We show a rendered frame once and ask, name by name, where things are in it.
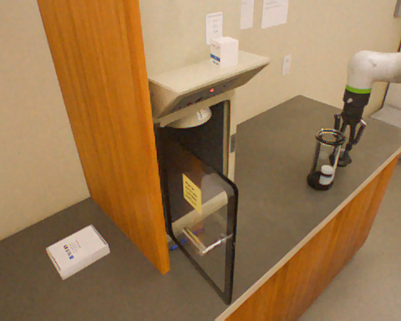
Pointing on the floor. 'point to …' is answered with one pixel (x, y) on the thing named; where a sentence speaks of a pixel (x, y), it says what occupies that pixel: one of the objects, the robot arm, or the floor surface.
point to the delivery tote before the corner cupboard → (389, 114)
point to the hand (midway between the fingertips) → (342, 148)
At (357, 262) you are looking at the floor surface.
